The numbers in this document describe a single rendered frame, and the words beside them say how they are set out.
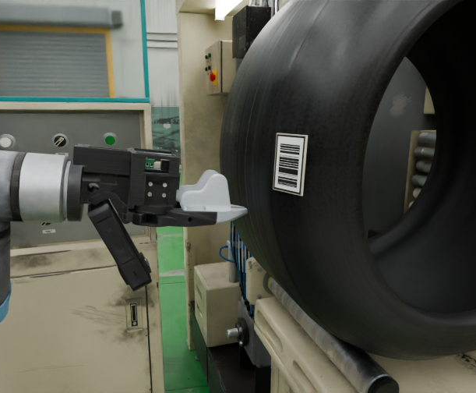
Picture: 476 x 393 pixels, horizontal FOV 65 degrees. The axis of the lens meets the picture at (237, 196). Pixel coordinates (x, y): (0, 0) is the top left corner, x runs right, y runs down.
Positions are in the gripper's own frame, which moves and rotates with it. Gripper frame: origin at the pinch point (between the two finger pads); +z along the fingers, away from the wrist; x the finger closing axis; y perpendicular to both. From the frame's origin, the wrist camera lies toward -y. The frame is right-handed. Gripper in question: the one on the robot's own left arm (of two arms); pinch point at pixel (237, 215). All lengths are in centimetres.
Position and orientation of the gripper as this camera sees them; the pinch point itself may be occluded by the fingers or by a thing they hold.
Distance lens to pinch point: 48.8
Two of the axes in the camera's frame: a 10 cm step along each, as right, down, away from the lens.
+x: -3.0, -2.1, 9.3
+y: 1.2, -9.8, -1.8
